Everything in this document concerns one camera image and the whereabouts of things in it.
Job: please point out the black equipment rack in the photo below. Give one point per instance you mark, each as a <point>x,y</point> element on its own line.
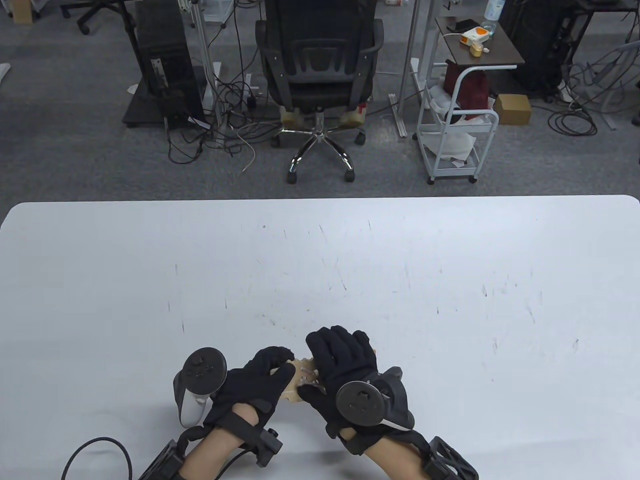
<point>540,45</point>

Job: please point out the brown cardboard box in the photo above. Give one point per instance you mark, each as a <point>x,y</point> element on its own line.
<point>512,109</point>

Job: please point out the aluminium frame post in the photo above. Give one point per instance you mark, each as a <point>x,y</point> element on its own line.
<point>207,75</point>
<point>407,50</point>

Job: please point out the dark red bag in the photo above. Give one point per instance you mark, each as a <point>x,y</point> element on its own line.
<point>472,90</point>

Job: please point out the orange and white device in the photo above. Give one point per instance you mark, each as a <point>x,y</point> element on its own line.
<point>475,35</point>

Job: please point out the person's right hand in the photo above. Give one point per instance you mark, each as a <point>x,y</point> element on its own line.
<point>345,360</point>

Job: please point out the black phone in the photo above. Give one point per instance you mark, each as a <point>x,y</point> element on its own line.
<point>465,24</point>

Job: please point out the white crumpled paper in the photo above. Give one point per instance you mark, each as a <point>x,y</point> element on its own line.
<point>450,142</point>

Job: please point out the clear water bottle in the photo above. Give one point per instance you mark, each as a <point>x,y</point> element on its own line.
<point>495,9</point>

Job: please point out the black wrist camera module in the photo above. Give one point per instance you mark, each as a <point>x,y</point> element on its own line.
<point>269,446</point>

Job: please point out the black and white tracking controller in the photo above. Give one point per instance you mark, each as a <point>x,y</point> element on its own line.
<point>360,402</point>
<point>200,370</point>

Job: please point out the person's left forearm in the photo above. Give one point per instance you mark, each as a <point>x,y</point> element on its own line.
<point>215,452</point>

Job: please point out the wooden crocodile lacing toy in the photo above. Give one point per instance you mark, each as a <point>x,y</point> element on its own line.
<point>305,377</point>

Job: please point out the brown side table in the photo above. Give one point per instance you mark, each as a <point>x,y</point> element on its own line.
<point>485,50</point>

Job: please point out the black chair base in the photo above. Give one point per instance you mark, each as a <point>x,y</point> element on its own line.
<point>95,10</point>

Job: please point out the white rolling cart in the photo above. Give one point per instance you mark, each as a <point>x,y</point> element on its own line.
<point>450,175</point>

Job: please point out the small cardboard box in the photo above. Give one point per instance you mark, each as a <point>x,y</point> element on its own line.
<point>21,10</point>

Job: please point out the person's right forearm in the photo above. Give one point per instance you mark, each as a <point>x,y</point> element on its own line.
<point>400,462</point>

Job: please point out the black computer tower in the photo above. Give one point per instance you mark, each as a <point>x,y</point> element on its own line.
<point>165,60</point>

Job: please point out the person's left hand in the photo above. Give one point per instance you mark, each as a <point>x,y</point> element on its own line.
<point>250,385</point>

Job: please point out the black mesh office chair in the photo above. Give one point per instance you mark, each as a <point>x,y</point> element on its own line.
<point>320,55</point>

